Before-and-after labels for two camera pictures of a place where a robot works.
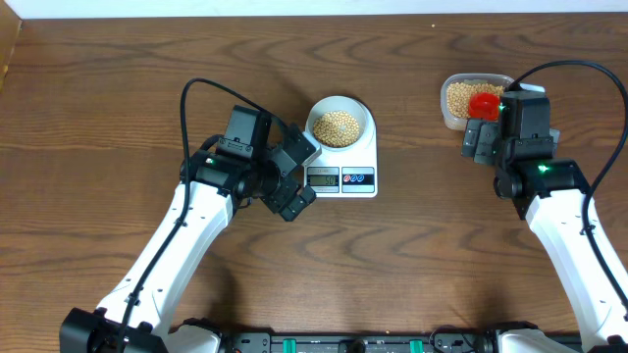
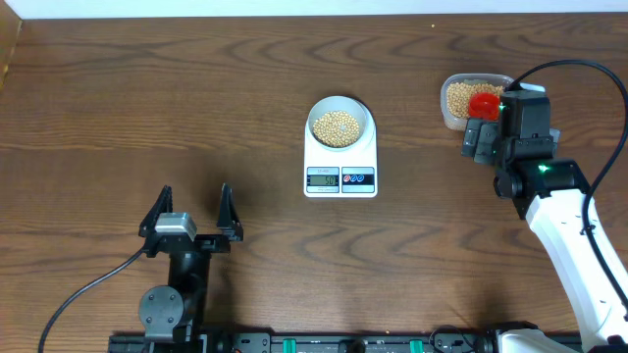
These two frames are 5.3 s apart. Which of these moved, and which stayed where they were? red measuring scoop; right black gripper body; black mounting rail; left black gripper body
Moved: left black gripper body
Stayed: red measuring scoop; black mounting rail; right black gripper body
